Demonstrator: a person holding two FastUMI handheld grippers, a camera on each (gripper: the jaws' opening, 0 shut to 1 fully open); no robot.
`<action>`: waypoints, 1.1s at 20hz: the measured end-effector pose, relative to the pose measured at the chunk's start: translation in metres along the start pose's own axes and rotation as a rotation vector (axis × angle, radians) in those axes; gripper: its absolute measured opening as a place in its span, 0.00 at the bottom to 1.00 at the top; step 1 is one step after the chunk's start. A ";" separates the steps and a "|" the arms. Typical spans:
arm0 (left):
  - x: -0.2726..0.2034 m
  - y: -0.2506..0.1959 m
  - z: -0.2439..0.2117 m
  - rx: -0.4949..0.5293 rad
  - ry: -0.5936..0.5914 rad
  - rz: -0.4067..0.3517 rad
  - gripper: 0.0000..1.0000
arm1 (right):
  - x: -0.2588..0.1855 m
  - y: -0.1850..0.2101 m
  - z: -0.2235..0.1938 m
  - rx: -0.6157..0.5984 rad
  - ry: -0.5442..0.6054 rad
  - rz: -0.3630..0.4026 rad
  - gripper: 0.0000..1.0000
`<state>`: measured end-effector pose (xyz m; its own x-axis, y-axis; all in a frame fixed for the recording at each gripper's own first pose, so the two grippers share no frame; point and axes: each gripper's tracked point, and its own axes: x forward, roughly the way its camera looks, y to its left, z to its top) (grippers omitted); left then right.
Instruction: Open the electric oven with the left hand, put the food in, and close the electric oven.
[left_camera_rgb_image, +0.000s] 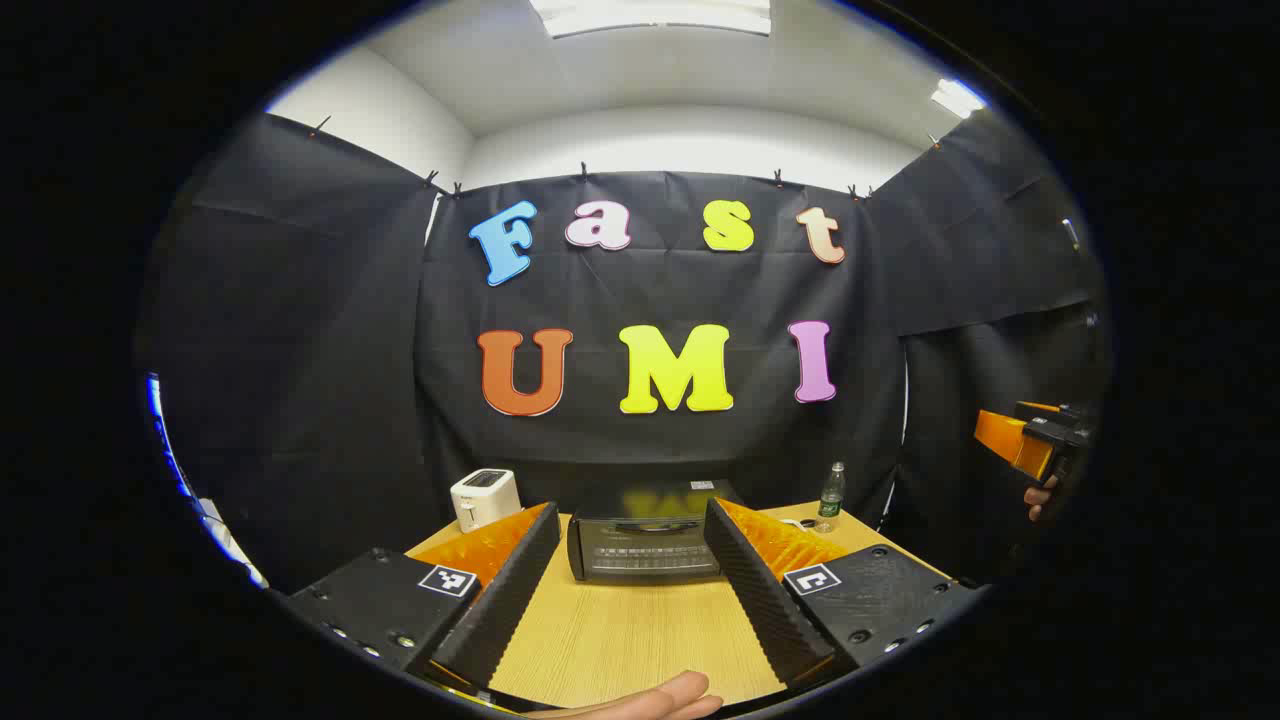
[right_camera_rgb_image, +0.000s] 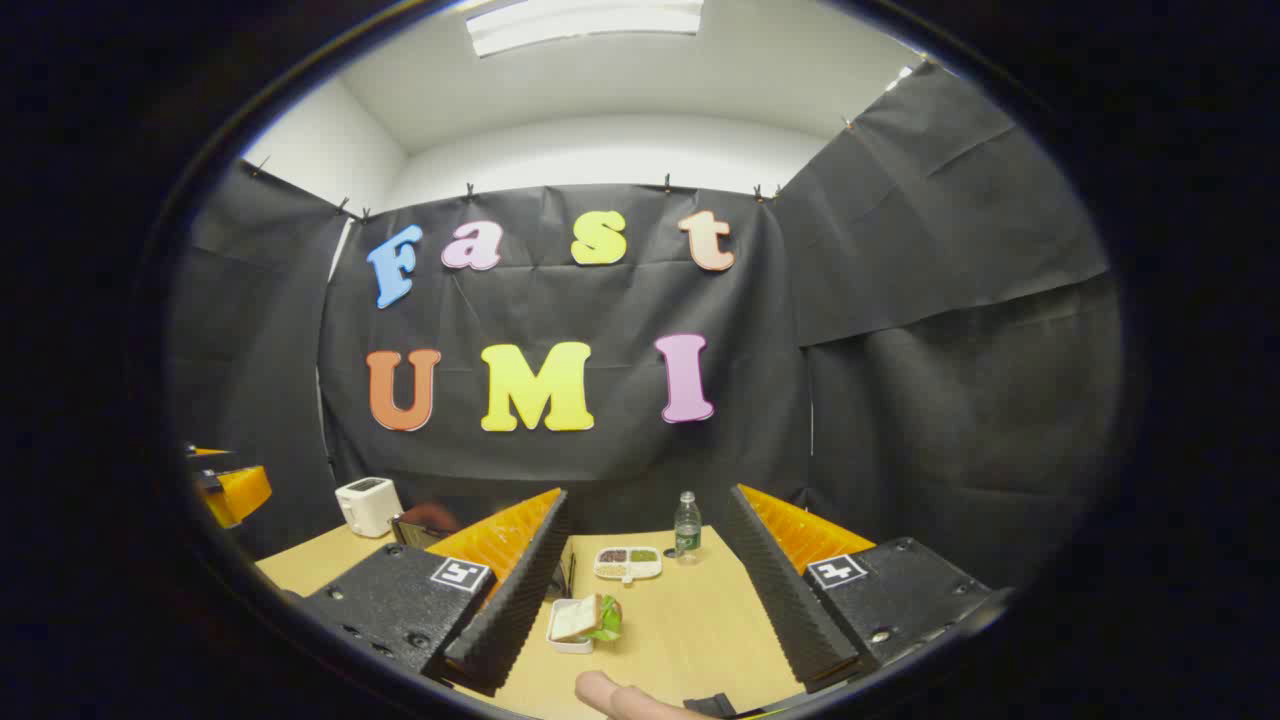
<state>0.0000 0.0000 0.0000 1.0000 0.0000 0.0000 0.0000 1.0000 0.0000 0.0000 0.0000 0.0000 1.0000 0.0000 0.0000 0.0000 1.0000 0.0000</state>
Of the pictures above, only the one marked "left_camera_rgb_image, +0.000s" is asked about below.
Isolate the large ceiling light panel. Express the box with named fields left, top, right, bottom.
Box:
left=528, top=0, right=773, bottom=39

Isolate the white toaster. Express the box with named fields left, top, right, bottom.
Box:
left=450, top=468, right=523, bottom=534

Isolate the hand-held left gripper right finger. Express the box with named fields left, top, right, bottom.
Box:
left=704, top=497, right=988, bottom=693

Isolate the black electric oven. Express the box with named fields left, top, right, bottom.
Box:
left=566, top=480, right=746, bottom=584

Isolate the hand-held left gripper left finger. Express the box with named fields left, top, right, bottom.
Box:
left=285, top=502, right=563, bottom=713

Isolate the small ceiling light panel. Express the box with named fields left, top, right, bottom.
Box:
left=930, top=78, right=988, bottom=121

